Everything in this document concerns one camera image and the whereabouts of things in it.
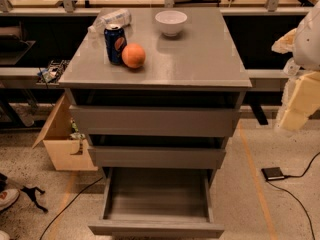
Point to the grey drawer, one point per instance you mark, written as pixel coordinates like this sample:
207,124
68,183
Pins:
149,202
156,151
177,114

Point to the grey top drawer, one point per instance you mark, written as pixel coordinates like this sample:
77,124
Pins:
177,114

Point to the black foot pedal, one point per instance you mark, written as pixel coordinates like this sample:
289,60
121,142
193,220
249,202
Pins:
272,174

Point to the grey middle drawer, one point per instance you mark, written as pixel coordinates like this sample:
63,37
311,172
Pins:
156,151

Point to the white ceramic bowl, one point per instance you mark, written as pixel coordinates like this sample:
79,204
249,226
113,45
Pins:
170,22

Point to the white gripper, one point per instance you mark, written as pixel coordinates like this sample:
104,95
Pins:
308,44

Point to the blue pepsi can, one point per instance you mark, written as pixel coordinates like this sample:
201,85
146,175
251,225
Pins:
115,40

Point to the orange fruit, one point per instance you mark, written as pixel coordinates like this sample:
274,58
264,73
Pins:
133,55

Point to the white sneaker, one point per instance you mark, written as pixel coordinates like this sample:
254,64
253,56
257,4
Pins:
8,197

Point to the grey drawer cabinet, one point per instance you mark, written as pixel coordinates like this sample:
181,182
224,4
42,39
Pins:
202,58

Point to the grey bottom drawer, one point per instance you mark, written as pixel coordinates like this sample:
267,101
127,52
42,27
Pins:
149,202

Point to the cardboard box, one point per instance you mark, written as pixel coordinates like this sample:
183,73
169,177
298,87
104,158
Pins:
65,152

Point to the clear plastic water bottle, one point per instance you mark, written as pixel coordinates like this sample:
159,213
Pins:
121,17

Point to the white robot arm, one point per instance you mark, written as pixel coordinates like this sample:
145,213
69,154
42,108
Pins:
306,49

